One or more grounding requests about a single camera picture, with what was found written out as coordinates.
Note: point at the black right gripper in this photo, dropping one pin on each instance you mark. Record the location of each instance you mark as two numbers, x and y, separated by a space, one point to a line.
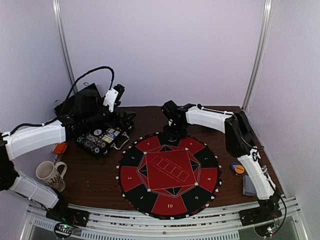
172 128

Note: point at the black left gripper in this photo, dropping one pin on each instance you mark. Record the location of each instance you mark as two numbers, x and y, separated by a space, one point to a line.
123 122

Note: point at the blue small blind button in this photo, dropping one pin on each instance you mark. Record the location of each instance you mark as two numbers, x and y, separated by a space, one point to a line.
233 165

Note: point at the orange big blind button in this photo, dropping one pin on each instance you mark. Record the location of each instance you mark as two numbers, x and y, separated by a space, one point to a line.
239 169

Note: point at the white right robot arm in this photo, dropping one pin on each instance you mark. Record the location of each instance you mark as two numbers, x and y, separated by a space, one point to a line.
239 142

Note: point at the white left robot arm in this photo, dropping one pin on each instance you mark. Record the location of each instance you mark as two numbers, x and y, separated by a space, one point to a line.
18 142

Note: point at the black poker chip case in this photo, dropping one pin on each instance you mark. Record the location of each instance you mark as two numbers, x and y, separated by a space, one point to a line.
98 141

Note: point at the orange plastic bowl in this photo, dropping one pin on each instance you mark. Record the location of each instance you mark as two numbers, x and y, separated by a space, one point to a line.
60 148

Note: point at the round red black poker mat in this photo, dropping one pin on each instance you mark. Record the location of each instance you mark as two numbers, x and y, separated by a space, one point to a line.
168 180

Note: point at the white ceramic mug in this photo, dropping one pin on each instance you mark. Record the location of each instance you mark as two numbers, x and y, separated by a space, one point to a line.
52 174

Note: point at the grey playing card deck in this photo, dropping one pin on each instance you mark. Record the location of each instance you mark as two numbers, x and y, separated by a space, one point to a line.
248 186

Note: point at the left aluminium corner post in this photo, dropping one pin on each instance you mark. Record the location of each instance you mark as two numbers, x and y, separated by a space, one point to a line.
62 38

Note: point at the aluminium corner post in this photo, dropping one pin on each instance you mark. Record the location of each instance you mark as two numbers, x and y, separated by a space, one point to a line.
62 38
261 47

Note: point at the aluminium front rail frame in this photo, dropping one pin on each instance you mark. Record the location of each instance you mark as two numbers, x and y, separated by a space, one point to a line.
213 223

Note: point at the right aluminium corner post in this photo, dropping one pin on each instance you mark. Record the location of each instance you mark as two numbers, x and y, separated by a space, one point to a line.
261 47

